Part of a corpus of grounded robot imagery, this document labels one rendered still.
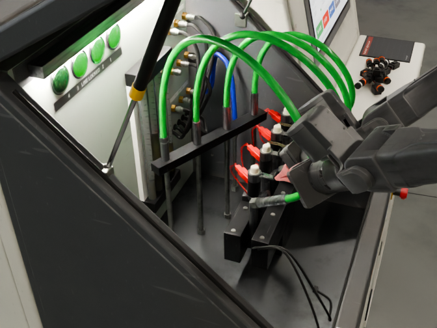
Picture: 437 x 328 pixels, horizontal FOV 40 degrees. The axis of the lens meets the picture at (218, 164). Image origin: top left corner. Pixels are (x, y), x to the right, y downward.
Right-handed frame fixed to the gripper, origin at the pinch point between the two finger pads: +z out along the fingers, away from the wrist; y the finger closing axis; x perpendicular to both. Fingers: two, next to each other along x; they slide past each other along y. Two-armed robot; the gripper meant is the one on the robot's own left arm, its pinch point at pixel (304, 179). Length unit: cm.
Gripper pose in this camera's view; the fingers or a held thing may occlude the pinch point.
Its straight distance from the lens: 102.0
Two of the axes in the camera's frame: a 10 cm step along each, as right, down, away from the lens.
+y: -8.5, 4.7, -2.4
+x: 4.8, 8.8, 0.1
